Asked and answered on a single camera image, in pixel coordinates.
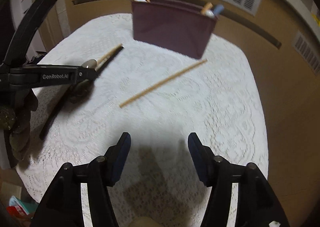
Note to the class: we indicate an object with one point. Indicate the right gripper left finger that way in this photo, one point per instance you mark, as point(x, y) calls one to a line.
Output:
point(61, 204)

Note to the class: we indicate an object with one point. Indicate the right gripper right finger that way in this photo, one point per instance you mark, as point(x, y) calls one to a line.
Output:
point(257, 204)

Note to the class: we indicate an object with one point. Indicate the small white ball spoon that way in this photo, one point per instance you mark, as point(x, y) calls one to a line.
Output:
point(209, 14)

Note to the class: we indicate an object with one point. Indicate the blue plastic spoon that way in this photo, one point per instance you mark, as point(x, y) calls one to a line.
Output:
point(218, 10)

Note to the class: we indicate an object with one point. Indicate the wooden spoon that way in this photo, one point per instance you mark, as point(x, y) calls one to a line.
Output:
point(206, 7)

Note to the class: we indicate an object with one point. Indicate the wooden chopstick three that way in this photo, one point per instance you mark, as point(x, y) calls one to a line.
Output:
point(105, 57)

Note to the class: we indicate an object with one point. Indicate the gloved left hand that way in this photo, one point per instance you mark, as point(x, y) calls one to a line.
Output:
point(16, 108)

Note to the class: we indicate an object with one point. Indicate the white lace tablecloth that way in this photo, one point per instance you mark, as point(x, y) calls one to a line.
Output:
point(218, 100)

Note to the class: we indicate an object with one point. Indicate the small grey vent grille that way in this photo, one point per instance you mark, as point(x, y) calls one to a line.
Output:
point(306, 51)

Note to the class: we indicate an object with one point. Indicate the purple utensil holder box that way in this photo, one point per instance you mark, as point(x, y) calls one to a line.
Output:
point(174, 25)

